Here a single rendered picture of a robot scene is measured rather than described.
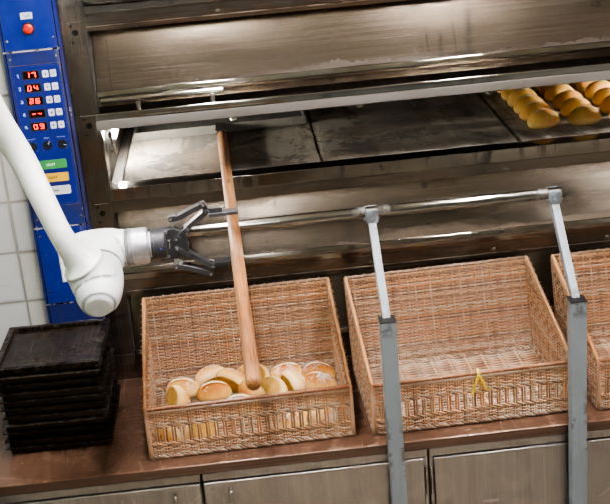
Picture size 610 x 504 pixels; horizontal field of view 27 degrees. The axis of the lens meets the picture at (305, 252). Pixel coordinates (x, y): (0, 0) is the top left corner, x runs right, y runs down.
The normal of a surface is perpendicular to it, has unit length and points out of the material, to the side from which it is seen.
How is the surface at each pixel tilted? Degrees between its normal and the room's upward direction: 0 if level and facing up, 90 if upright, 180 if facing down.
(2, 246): 90
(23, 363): 0
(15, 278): 90
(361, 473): 92
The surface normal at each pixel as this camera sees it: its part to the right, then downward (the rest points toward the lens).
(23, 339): -0.08, -0.93
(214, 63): 0.05, 0.02
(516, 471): 0.07, 0.36
